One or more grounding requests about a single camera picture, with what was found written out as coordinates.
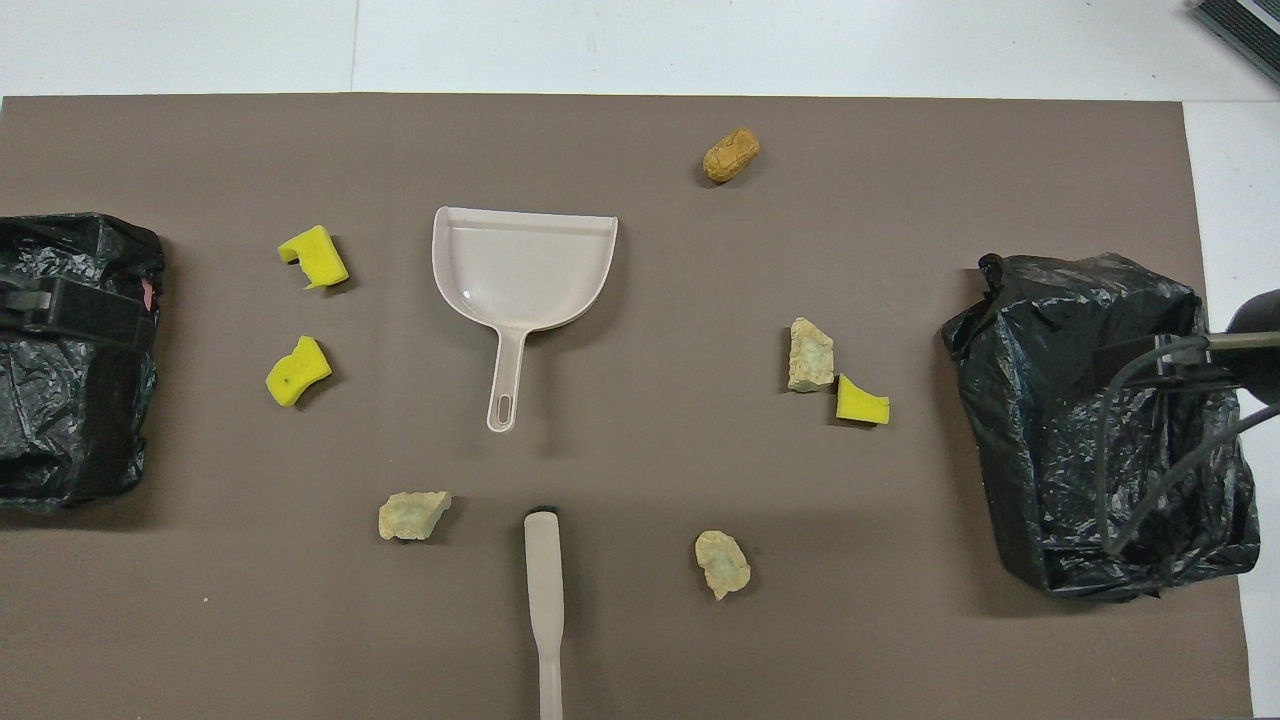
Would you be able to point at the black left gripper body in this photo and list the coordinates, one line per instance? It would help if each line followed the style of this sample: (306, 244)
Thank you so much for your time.
(25, 315)

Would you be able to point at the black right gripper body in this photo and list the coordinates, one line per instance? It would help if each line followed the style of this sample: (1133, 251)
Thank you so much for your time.
(1255, 365)

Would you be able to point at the yellow sponge piece dark dot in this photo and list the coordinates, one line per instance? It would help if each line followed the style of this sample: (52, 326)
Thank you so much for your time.
(296, 375)

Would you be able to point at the notched yellow green sponge piece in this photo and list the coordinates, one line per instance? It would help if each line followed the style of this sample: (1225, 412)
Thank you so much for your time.
(318, 255)

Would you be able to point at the small yellow sponge wedge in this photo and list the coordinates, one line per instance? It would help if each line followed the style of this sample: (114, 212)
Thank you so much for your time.
(860, 404)

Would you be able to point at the pale tan torn sponge piece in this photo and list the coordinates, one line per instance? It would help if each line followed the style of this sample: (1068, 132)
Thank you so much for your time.
(722, 565)
(410, 516)
(810, 358)

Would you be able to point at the beige plastic dustpan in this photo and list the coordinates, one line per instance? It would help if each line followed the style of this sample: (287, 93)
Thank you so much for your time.
(520, 270)

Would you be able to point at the orange-brown sponge lump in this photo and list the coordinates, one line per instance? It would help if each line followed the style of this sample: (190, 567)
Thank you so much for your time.
(730, 157)

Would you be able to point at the beige brush black bristles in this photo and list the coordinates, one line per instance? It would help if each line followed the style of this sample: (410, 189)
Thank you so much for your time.
(544, 580)

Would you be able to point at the black bag bin pink mark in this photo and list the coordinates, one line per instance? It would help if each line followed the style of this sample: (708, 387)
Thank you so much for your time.
(60, 420)

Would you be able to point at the black bag-lined bin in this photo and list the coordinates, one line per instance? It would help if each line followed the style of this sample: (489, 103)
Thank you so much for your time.
(1040, 400)

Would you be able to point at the dark ribbed grey object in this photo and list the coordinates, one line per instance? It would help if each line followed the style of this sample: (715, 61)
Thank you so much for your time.
(1245, 22)

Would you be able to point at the brown table mat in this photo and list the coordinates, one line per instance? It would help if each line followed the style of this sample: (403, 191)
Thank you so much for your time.
(640, 470)

